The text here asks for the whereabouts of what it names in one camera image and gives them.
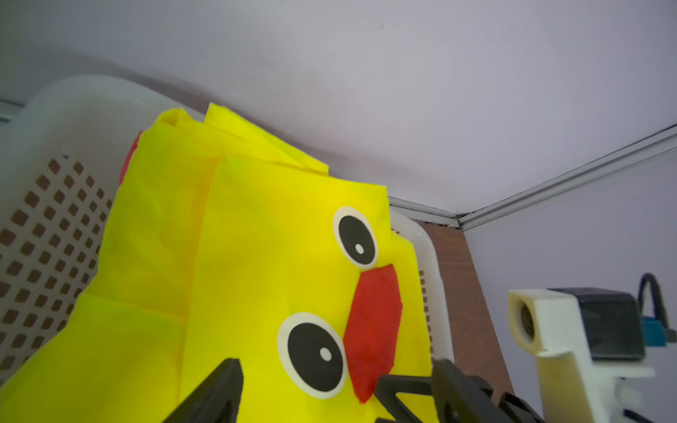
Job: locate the pink raincoat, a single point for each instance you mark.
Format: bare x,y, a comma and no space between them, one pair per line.
128,158

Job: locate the yellow duck raincoat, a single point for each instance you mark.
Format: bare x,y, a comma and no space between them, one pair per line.
225,242

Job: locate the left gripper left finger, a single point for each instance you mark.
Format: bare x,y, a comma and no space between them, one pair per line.
216,399

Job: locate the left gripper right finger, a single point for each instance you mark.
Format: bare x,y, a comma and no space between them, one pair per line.
462,398

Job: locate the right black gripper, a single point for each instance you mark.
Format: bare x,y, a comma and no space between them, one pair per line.
391,388

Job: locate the aluminium corner wall profile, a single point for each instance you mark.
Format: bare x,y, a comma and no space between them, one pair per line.
644,150

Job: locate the white plastic basket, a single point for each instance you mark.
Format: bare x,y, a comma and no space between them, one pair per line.
62,157

